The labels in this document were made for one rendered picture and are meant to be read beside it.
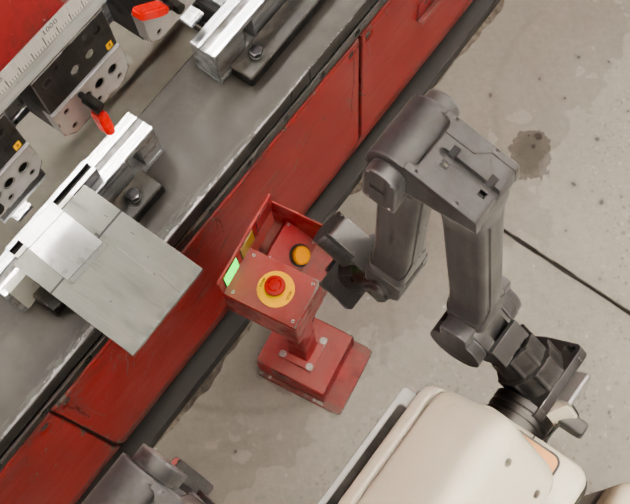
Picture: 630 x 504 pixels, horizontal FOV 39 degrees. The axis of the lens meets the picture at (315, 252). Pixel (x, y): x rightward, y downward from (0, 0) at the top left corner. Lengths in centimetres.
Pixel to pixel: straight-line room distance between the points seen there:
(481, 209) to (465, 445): 29
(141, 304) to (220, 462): 101
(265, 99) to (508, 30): 130
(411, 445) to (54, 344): 79
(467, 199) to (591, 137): 192
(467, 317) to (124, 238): 65
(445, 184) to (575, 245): 178
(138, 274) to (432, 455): 66
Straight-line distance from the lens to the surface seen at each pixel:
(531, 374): 120
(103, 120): 139
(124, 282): 150
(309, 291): 168
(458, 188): 85
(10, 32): 121
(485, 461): 101
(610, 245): 263
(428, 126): 86
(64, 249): 155
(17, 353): 166
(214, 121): 173
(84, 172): 161
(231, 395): 245
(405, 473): 104
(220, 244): 189
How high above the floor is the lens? 238
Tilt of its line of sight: 70 degrees down
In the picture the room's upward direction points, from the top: 8 degrees counter-clockwise
